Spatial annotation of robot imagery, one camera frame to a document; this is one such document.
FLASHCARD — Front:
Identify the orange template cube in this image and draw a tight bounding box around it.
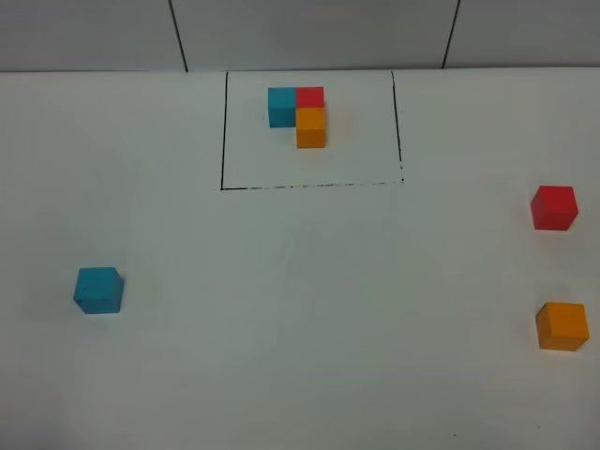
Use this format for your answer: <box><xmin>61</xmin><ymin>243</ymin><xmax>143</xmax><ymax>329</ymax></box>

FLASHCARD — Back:
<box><xmin>296</xmin><ymin>108</ymin><xmax>326</xmax><ymax>148</ymax></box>

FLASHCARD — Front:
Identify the blue template cube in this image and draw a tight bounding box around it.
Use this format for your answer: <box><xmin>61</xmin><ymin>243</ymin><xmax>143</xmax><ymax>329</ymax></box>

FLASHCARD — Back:
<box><xmin>267</xmin><ymin>87</ymin><xmax>296</xmax><ymax>128</ymax></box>

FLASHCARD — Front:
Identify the red template cube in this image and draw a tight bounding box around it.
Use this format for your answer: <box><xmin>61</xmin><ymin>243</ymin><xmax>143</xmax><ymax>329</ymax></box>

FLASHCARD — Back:
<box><xmin>295</xmin><ymin>86</ymin><xmax>325</xmax><ymax>109</ymax></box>

